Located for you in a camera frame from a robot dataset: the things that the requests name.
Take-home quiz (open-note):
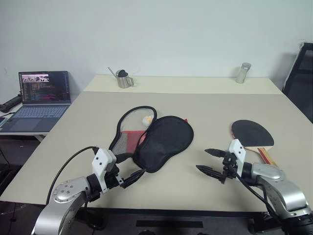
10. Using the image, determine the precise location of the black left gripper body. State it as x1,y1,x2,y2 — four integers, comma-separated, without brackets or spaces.
105,165,124,190

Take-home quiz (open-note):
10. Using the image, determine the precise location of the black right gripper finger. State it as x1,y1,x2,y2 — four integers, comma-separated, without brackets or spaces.
195,165,224,179
204,148,226,159

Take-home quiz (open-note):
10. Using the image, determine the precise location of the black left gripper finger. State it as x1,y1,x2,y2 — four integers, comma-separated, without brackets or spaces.
115,152,134,164
123,168,147,189

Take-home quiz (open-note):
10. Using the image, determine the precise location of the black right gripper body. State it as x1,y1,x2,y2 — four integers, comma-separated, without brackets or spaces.
220,152,239,184

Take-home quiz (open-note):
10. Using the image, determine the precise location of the black rubber table tennis paddle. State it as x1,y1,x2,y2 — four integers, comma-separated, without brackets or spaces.
230,119,278,167

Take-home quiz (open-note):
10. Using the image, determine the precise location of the black zippered case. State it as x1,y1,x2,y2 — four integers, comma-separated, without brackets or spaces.
109,105,195,173

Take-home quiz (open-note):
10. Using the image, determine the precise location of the stainless steel cup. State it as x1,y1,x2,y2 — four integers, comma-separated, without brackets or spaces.
116,74,136,88

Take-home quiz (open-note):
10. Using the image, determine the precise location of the glass jar with metal lid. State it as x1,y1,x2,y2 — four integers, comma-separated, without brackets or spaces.
236,62,252,84

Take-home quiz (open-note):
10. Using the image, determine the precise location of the white side table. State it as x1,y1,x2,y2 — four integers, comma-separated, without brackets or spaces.
0,131,51,142

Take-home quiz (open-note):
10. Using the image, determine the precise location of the black office chair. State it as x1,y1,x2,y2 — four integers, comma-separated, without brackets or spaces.
282,42,313,124

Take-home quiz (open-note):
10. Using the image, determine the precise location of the blue-grey open laptop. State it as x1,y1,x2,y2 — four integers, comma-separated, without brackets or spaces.
0,70,72,133

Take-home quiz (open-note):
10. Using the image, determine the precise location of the black power strip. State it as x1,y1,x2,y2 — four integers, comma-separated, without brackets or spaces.
0,94,22,113

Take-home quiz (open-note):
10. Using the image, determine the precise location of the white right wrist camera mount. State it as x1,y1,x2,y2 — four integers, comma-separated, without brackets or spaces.
228,139,246,176

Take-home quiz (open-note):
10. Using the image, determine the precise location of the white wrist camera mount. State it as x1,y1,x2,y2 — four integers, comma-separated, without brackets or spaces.
91,148,117,194
228,139,246,176

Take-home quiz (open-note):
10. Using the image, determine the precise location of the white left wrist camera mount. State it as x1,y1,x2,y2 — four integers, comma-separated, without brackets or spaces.
91,148,117,194

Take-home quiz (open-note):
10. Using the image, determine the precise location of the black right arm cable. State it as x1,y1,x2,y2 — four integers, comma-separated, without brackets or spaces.
228,164,286,235

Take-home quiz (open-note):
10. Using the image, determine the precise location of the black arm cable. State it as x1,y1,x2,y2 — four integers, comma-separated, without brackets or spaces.
45,146,100,206
228,164,286,235

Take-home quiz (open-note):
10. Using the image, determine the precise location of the black table frame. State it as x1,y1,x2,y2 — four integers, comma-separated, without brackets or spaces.
75,207,272,235

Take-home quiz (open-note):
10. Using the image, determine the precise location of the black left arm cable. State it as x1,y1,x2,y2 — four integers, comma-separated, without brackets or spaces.
45,146,100,206

